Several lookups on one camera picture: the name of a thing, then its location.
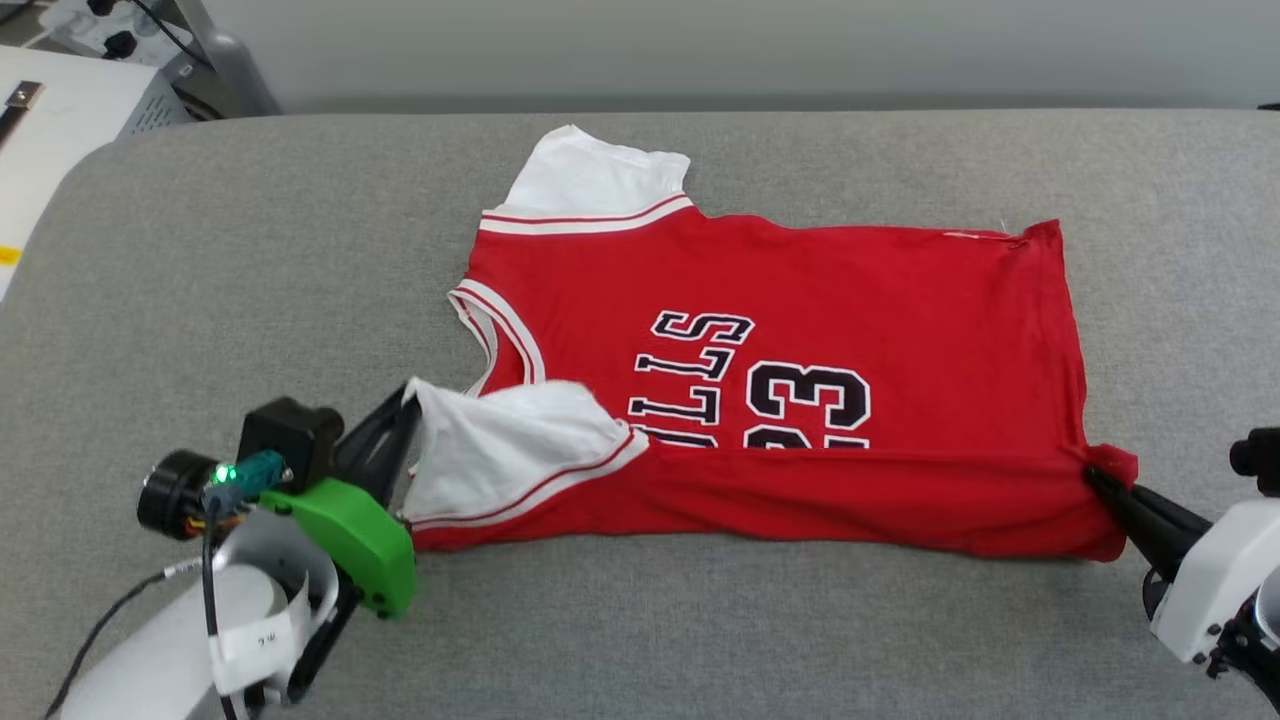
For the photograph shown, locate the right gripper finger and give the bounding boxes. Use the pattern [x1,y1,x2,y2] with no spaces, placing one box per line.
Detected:
[1084,464,1215,549]
[1120,515,1201,583]

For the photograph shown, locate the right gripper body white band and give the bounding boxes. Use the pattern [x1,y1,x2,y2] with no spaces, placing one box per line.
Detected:
[1148,497,1280,667]

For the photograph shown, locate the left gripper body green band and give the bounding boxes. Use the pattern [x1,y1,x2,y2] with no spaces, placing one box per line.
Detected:
[259,478,418,619]

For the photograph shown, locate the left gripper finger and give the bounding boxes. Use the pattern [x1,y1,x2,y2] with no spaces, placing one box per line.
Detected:
[333,384,413,479]
[362,398,424,513]

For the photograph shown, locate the red white basketball jersey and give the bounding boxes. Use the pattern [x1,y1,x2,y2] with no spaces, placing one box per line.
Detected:
[400,124,1140,564]

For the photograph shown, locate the white metal equipment box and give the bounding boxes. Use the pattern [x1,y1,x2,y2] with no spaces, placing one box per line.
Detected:
[0,44,192,303]

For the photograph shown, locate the white power strip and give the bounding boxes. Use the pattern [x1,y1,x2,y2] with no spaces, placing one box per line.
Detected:
[38,0,193,63]

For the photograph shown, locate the teal left camera cable connector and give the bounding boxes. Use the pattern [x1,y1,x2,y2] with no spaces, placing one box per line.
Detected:
[204,449,292,507]

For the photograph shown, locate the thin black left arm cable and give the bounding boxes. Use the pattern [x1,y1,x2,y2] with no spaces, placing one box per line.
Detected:
[38,565,206,720]

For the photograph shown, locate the grey metal post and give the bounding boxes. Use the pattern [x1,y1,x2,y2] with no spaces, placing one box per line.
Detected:
[168,0,282,119]

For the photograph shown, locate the black power cable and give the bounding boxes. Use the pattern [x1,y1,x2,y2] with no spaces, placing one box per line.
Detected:
[128,0,216,73]

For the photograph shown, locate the black strap handle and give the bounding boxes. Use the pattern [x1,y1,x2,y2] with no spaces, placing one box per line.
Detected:
[0,80,47,147]

